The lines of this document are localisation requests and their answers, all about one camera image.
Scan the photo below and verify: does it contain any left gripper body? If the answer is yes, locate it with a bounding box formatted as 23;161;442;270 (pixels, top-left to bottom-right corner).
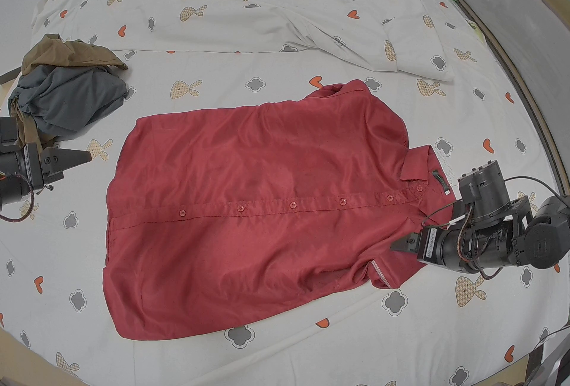
0;143;46;208

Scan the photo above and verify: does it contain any white printed quilt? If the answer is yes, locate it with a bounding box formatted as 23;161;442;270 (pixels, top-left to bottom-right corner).
30;0;456;82

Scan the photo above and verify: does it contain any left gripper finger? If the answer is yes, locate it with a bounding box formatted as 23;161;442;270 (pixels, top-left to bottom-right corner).
43;172;66;192
41;146;93;174

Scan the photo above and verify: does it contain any bed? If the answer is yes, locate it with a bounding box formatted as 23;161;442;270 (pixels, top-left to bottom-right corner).
0;0;570;386

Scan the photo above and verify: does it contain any grey garment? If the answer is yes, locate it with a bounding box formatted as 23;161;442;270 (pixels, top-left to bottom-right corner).
8;64;130;142

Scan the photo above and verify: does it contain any black cable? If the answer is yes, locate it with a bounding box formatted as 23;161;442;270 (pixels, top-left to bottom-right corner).
503;176;561;199

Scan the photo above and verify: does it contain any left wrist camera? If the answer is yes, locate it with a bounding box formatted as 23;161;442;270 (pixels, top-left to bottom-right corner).
0;118;21;154

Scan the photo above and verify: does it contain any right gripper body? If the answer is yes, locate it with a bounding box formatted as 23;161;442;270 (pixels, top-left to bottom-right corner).
417;224;481;271

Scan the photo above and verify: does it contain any brown garment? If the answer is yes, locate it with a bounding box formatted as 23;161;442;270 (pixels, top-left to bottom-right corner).
9;34;130;151

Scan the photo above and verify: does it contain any red shirt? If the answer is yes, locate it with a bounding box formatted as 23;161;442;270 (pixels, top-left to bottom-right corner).
102;79;459;340

